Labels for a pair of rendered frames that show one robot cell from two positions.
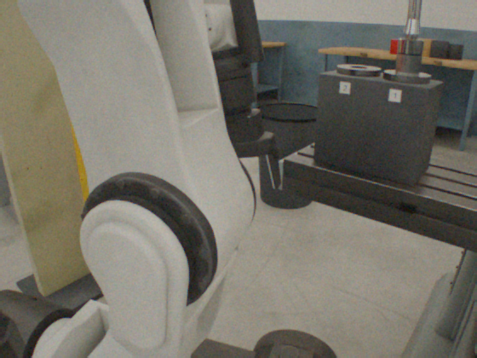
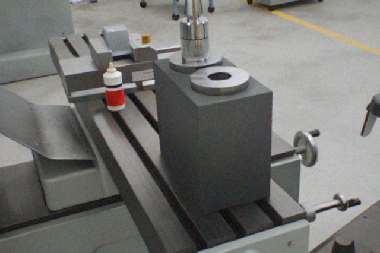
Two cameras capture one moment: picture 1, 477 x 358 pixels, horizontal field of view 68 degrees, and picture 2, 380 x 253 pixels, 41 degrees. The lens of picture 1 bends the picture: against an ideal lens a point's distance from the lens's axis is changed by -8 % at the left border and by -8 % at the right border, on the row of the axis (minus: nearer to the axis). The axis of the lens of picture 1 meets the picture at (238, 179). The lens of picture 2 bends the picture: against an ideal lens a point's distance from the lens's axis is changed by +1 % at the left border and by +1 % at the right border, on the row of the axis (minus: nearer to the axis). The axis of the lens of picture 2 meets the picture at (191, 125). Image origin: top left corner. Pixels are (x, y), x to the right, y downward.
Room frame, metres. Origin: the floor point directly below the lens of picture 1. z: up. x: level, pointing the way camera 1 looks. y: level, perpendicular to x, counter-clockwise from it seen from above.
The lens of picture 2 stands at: (1.40, 0.07, 1.39)
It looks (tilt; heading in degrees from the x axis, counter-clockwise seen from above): 27 degrees down; 210
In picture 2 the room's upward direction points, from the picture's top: 3 degrees counter-clockwise
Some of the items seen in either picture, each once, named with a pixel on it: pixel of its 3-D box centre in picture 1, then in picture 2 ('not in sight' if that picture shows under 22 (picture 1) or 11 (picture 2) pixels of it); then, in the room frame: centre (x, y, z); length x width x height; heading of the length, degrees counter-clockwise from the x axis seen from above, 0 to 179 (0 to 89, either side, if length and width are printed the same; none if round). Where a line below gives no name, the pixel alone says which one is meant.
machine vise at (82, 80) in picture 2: not in sight; (130, 61); (0.43, -0.67, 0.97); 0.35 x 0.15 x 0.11; 139
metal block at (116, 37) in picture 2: not in sight; (116, 40); (0.45, -0.69, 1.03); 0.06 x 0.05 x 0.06; 49
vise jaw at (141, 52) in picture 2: not in sight; (139, 47); (0.41, -0.65, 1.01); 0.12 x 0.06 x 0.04; 49
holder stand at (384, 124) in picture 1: (376, 119); (209, 122); (0.74, -0.28, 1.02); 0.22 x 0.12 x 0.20; 50
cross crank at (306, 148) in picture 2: not in sight; (295, 151); (0.10, -0.33, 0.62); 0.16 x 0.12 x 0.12; 142
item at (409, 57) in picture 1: (409, 59); (195, 41); (0.71, -0.32, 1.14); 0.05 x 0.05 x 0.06
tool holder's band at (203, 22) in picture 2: (410, 42); (193, 22); (0.71, -0.32, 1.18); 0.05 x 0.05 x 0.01
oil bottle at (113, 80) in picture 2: not in sight; (113, 85); (0.58, -0.61, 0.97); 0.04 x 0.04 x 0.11
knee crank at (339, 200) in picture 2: not in sight; (329, 205); (0.16, -0.20, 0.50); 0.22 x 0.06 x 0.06; 142
